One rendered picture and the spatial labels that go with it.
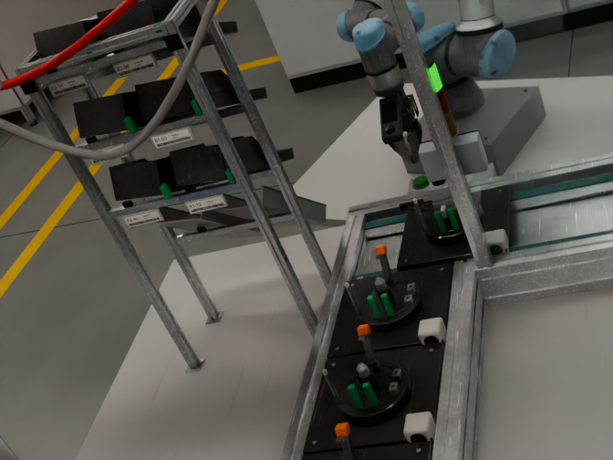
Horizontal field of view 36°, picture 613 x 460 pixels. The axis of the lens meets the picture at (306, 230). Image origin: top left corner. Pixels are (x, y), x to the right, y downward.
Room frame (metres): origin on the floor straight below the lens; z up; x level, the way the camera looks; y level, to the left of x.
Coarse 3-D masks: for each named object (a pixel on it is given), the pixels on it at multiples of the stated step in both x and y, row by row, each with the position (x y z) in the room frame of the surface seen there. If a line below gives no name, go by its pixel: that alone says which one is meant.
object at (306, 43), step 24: (264, 0) 5.13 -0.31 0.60; (288, 0) 5.06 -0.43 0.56; (312, 0) 5.00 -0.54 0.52; (336, 0) 4.94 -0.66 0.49; (288, 24) 5.09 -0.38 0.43; (312, 24) 5.03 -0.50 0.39; (336, 24) 4.96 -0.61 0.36; (288, 48) 5.12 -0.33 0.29; (312, 48) 5.05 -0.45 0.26; (336, 48) 4.99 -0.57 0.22; (288, 72) 5.15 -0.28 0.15; (312, 72) 5.10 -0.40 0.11; (336, 72) 5.05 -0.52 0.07; (360, 72) 4.98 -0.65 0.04
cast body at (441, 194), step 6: (444, 180) 1.75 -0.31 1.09; (432, 186) 1.75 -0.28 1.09; (438, 186) 1.74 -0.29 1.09; (444, 186) 1.73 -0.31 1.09; (432, 192) 1.74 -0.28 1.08; (438, 192) 1.73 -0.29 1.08; (444, 192) 1.73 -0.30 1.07; (450, 192) 1.73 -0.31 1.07; (432, 198) 1.74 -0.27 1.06; (438, 198) 1.74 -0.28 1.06; (444, 198) 1.73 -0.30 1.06; (450, 198) 1.73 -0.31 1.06; (432, 204) 1.74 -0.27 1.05; (438, 204) 1.73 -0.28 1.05; (444, 204) 1.73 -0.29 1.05; (450, 204) 1.72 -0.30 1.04; (438, 210) 1.73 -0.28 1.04; (444, 210) 1.71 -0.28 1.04; (444, 216) 1.71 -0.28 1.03
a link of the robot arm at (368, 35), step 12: (360, 24) 2.03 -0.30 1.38; (372, 24) 2.00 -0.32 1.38; (384, 24) 2.02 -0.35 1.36; (360, 36) 1.99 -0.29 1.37; (372, 36) 1.98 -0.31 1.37; (384, 36) 1.98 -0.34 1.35; (360, 48) 1.99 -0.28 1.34; (372, 48) 1.98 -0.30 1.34; (384, 48) 1.98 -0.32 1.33; (396, 48) 2.01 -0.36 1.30; (372, 60) 1.98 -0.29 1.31; (384, 60) 1.98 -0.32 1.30; (396, 60) 2.00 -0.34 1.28; (372, 72) 1.99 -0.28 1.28; (384, 72) 1.98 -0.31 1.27
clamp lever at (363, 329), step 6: (366, 324) 1.43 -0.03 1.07; (360, 330) 1.41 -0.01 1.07; (366, 330) 1.41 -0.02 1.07; (360, 336) 1.41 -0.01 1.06; (366, 336) 1.40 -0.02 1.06; (366, 342) 1.41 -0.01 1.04; (366, 348) 1.41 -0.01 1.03; (372, 348) 1.41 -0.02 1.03; (366, 354) 1.40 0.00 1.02; (372, 354) 1.40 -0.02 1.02; (372, 360) 1.39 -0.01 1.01
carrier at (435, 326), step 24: (360, 288) 1.68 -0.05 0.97; (384, 288) 1.56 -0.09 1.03; (408, 288) 1.56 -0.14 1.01; (432, 288) 1.57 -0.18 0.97; (360, 312) 1.57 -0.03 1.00; (384, 312) 1.54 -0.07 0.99; (408, 312) 1.51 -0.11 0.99; (432, 312) 1.50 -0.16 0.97; (336, 336) 1.56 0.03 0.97; (384, 336) 1.50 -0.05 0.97; (408, 336) 1.47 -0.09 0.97; (432, 336) 1.42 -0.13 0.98
